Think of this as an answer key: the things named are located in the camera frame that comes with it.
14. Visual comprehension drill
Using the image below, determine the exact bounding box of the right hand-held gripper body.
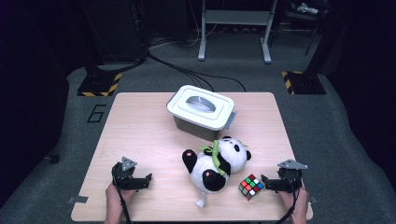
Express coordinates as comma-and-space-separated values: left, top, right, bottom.
276, 159, 309, 193

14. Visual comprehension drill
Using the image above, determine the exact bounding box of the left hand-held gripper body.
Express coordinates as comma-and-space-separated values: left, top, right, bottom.
111, 156, 138, 190

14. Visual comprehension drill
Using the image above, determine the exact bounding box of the colourful puzzle cube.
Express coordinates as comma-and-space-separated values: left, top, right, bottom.
237, 174, 265, 202

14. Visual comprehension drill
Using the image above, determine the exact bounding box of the panda plush toy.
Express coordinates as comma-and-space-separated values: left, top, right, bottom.
181, 135, 252, 208

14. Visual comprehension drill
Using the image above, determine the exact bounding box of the translucent brown storage box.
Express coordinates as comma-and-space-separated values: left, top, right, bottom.
172, 110, 238, 143

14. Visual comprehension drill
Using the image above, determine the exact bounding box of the white box lid grey handle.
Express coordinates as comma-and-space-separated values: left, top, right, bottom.
165, 84, 236, 132

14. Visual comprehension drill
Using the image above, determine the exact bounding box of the person's left hand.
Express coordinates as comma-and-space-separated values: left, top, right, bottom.
105, 182, 137, 216

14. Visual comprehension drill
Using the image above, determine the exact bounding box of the person's right hand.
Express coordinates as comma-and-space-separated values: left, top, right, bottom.
277, 186, 310, 218

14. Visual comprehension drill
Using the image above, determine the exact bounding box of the black yellow striped base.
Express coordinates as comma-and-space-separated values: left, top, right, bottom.
281, 70, 328, 95
77, 72, 123, 98

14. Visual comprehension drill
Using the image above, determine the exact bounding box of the black cabinet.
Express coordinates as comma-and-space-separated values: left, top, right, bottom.
78, 0, 148, 65

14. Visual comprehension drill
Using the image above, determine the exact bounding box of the dark chair with cloth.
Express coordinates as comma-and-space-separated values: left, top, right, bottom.
278, 0, 332, 58

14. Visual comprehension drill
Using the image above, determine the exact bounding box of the left hand-held gripper black cable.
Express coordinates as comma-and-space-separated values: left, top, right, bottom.
115, 182, 133, 224

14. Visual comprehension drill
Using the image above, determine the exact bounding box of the hand-held gripper black cable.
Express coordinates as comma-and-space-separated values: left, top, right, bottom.
115, 182, 133, 224
275, 186, 301, 224

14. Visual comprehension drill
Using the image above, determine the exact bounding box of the right hand-held gripper black cable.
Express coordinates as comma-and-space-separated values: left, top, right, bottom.
275, 186, 301, 224

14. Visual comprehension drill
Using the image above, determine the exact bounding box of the black floor cables bundle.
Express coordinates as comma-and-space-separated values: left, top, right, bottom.
147, 49, 248, 93

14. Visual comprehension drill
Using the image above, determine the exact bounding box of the grey metal stand frame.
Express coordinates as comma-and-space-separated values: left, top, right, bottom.
197, 0, 279, 65

